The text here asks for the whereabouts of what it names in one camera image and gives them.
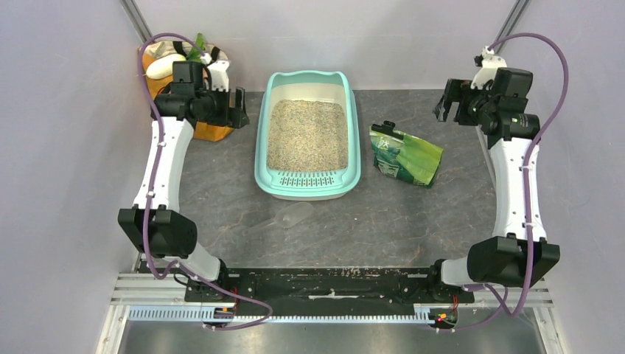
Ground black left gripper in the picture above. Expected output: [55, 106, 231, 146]
[197, 83, 251, 129]

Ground teal plastic litter box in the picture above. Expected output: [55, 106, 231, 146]
[254, 70, 361, 201]

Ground black bag clip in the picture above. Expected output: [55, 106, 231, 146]
[369, 120, 404, 142]

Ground green litter bag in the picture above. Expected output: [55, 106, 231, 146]
[369, 131, 444, 187]

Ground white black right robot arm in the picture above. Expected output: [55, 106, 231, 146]
[425, 67, 560, 302]

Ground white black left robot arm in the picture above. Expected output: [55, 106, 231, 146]
[118, 60, 250, 301]

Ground beige cat litter pellets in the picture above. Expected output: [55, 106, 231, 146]
[267, 100, 349, 172]

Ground orange Trader Joe's paper bag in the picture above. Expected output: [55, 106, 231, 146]
[142, 39, 234, 142]

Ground green leafy vegetable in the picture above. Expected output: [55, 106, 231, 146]
[186, 32, 206, 63]

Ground white daikon radish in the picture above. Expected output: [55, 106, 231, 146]
[145, 54, 186, 80]

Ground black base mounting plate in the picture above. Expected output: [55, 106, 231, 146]
[179, 267, 475, 317]

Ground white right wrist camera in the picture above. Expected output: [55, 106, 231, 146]
[470, 46, 507, 90]

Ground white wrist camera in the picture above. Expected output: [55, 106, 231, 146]
[470, 46, 507, 90]
[200, 47, 231, 92]

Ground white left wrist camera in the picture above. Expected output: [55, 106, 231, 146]
[200, 47, 231, 92]

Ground aluminium rail frame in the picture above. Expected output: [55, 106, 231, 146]
[97, 268, 568, 353]

